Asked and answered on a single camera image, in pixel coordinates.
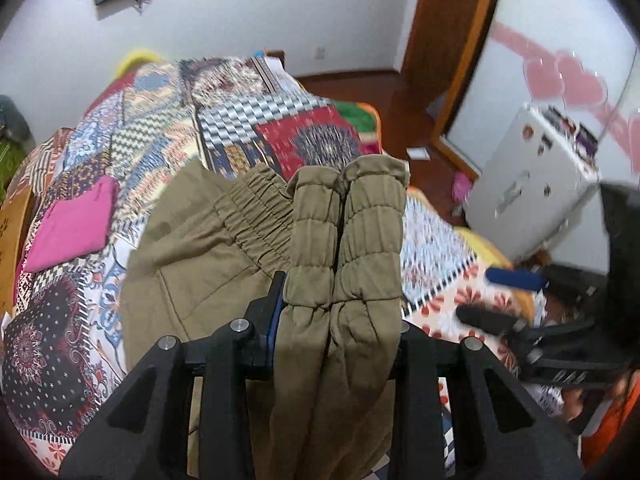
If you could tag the white wall socket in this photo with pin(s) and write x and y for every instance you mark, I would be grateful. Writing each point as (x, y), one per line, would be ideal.
(320, 52)

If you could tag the olive green pants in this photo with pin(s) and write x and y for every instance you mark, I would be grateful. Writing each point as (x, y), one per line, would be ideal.
(320, 240)

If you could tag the folded pink cloth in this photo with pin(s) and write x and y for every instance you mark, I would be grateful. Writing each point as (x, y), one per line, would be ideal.
(70, 225)

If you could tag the small clutter on suitcase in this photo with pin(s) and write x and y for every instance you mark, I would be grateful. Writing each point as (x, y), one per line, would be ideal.
(575, 132)

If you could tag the white paper on floor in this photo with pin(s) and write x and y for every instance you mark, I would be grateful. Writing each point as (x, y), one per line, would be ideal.
(418, 153)

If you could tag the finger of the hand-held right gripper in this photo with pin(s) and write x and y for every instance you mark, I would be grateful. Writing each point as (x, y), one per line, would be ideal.
(490, 320)
(515, 278)

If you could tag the yellow curved headboard pad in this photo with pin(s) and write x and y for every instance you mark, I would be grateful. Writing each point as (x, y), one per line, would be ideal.
(140, 57)

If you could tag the wooden bed frame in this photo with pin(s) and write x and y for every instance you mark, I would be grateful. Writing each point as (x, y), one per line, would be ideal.
(276, 57)

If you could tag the colourful patchwork blanket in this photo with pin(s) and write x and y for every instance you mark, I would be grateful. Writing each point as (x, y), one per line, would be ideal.
(165, 110)

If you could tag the green cloth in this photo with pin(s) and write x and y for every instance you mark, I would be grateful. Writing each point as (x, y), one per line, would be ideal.
(352, 112)

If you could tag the brown wooden wardrobe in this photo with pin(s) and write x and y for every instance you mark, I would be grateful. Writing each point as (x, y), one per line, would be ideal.
(445, 35)

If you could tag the white sliding door with hearts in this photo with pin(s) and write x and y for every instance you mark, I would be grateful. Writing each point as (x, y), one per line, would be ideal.
(560, 20)

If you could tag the green patterned bag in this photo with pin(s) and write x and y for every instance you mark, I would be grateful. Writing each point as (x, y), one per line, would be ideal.
(7, 165)

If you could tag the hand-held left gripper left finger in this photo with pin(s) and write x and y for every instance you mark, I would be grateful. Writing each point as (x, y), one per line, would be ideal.
(272, 317)

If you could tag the pile of clothes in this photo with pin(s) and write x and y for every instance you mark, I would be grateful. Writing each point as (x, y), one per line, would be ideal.
(12, 117)

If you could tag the pink item on floor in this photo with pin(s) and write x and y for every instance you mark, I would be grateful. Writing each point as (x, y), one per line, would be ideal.
(462, 187)

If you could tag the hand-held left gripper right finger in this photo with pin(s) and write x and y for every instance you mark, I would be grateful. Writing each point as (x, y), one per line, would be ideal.
(425, 365)

